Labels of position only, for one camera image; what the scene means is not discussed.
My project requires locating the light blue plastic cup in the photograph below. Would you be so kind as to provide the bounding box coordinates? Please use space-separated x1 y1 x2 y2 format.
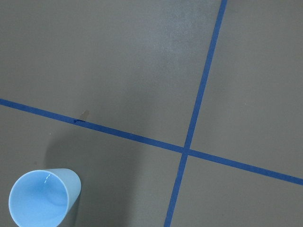
9 168 81 227

